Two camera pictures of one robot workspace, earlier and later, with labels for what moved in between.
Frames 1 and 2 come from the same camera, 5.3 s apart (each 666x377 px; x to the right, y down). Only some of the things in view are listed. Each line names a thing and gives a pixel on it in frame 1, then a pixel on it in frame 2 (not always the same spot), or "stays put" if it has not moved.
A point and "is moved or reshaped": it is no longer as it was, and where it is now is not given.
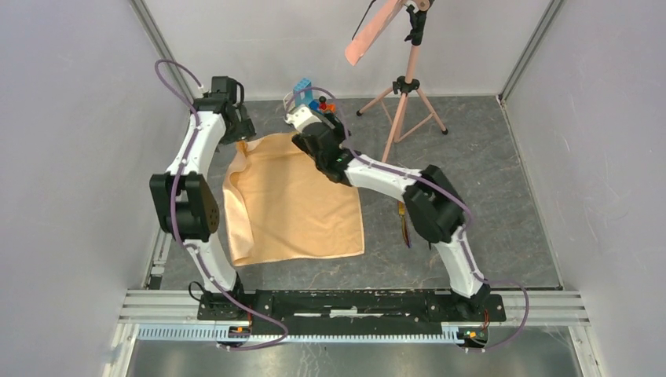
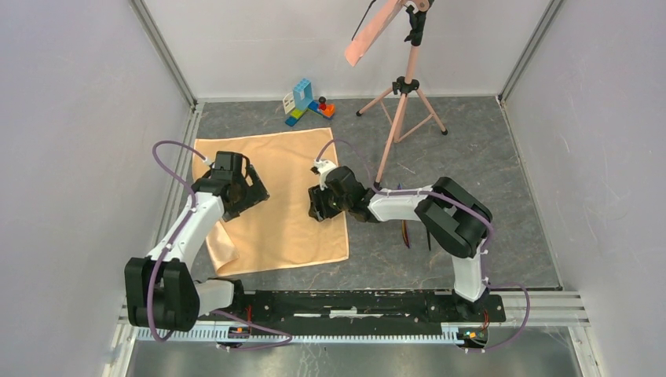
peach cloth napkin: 279,205 is moved or reshaped
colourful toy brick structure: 306,97 stays put
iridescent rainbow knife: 402,212 stays put
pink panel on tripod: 358,46 stays put
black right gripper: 338,133 -> 318,196
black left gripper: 245,129 -> 255,193
